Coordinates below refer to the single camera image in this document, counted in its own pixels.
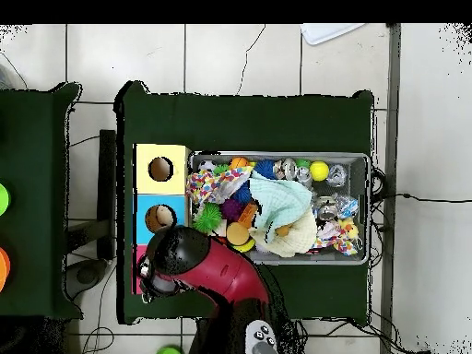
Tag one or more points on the orange toy basketball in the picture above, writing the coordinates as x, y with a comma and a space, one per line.
239, 163

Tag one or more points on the yellow duck plush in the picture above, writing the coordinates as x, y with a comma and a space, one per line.
348, 226

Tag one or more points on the black stand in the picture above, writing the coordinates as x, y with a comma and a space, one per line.
107, 191

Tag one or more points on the purple spiky ball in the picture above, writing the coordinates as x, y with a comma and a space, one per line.
231, 209

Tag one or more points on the blue spiky ball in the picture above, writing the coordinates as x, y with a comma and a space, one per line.
264, 167

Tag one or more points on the white tray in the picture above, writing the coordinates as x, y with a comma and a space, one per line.
324, 33

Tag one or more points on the orange plastic bowl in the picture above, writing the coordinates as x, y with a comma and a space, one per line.
3, 269

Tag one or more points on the colourful patterned cloth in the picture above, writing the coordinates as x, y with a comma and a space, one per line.
206, 186
341, 245

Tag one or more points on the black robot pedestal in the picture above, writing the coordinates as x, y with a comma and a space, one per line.
206, 341

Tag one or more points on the green koosh ball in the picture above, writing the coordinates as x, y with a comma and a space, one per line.
207, 217

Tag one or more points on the yellow ball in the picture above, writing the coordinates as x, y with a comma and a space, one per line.
319, 170

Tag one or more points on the green plastic bowl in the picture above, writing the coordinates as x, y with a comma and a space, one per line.
3, 199
169, 352

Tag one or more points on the cream waffle cloth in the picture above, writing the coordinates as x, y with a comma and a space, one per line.
298, 239

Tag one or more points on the clear mesh bin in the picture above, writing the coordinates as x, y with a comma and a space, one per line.
359, 173

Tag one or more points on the wooden three-hole box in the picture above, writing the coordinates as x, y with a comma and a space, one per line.
162, 184

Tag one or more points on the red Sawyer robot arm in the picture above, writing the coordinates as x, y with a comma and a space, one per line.
228, 269

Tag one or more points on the mint green waffle cloth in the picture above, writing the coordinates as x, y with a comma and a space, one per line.
284, 199

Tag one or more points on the dark green tablecloth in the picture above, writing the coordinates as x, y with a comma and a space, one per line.
239, 125
37, 166

